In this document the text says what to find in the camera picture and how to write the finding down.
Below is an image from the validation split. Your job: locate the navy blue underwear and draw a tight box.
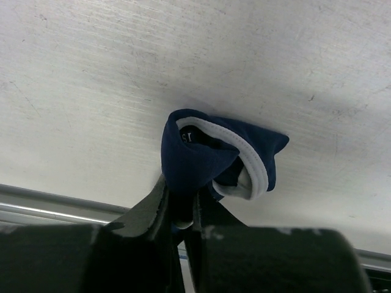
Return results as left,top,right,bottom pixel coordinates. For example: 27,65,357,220
161,108,290,230

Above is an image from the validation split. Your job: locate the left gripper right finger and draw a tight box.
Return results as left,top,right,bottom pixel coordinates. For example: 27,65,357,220
185,189,371,292

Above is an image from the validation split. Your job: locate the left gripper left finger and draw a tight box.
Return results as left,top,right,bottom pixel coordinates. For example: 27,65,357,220
1,177,183,292

